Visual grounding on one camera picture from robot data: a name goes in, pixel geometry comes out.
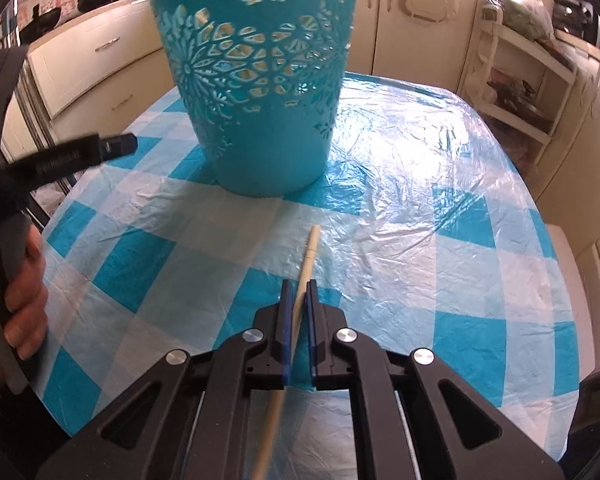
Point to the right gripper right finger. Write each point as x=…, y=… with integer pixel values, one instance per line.
x=317, y=333

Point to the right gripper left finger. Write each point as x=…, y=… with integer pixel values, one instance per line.
x=284, y=326

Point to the person's left hand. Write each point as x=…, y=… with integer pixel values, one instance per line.
x=26, y=298

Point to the blue white checkered tablecloth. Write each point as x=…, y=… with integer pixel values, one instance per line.
x=429, y=238

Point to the black wok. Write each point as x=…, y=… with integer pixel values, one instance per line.
x=41, y=24

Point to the teal perforated plastic bucket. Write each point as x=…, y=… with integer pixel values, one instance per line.
x=260, y=81

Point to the white rolling storage cart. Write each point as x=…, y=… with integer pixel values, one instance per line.
x=515, y=82

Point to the plastic bag of vegetables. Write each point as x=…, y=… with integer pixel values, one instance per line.
x=529, y=18

